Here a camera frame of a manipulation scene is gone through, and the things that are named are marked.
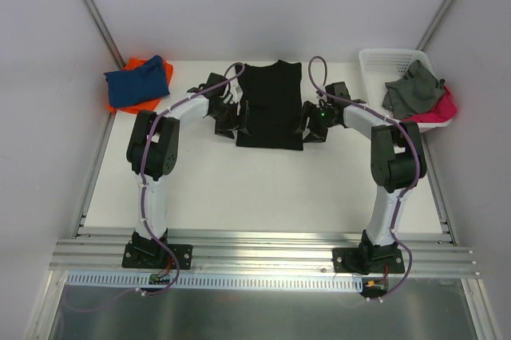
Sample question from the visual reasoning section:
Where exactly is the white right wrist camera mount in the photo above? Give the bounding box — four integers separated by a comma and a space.
316, 92, 326, 109

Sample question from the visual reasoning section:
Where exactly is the aluminium mounting rail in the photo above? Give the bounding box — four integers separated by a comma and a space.
50, 227, 482, 279

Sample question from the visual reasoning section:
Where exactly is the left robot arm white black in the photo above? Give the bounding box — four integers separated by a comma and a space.
121, 73, 248, 269

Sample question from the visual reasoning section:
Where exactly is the pink t shirt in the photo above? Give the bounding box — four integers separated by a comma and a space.
404, 86, 458, 124

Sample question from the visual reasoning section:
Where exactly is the white plastic laundry basket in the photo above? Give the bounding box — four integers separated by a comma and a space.
358, 49, 458, 132

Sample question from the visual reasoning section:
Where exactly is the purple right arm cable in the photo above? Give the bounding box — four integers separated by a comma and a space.
308, 55, 422, 303

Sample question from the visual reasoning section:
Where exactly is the blue t shirt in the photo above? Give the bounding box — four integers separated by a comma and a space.
103, 54, 172, 109

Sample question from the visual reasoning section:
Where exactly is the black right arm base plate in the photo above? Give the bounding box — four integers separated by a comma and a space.
332, 245, 405, 275

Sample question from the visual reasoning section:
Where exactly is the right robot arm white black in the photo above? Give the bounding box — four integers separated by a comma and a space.
296, 82, 426, 275

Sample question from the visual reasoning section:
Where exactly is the left corner aluminium post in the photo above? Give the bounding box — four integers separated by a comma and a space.
81, 0, 125, 69

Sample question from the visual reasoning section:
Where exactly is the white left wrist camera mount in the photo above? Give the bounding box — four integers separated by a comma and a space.
228, 81, 243, 114

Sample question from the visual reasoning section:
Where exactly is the corner aluminium post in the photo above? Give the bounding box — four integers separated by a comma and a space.
415, 0, 457, 51
81, 0, 125, 69

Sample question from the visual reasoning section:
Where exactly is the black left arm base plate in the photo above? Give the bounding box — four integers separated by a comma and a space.
121, 243, 193, 270

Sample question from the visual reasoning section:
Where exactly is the right corner aluminium post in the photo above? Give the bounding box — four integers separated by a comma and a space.
415, 0, 457, 51

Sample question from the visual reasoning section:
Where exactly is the white slotted cable duct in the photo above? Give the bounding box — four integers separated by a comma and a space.
66, 271, 362, 293

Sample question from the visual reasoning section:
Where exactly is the grey green t shirt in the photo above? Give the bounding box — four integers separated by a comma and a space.
382, 60, 445, 120

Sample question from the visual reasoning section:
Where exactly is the black t shirt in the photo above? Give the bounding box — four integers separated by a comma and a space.
235, 60, 303, 151

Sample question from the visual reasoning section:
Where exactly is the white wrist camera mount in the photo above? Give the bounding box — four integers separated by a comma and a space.
228, 81, 243, 114
316, 92, 326, 109

